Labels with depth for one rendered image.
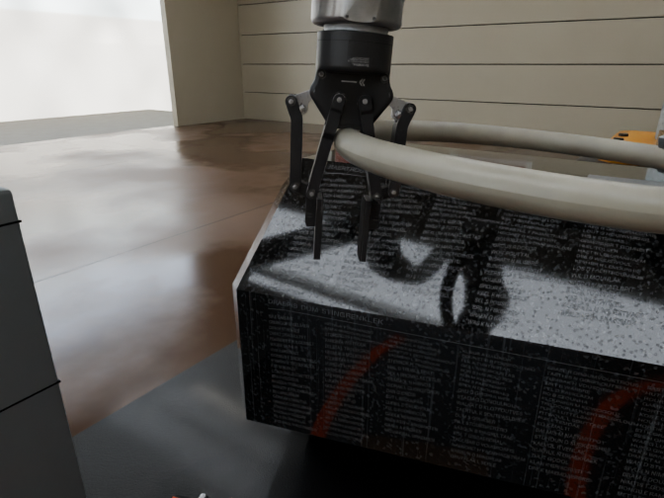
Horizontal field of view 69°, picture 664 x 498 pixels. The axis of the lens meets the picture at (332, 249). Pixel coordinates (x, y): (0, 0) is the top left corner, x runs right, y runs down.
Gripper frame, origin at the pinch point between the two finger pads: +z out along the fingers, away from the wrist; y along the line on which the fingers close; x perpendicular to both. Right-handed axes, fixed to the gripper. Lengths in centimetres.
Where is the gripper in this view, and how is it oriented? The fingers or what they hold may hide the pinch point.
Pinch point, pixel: (341, 229)
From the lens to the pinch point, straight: 54.0
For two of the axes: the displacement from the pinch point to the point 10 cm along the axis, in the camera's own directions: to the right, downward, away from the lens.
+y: 10.0, 0.5, 0.6
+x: -0.4, -3.4, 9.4
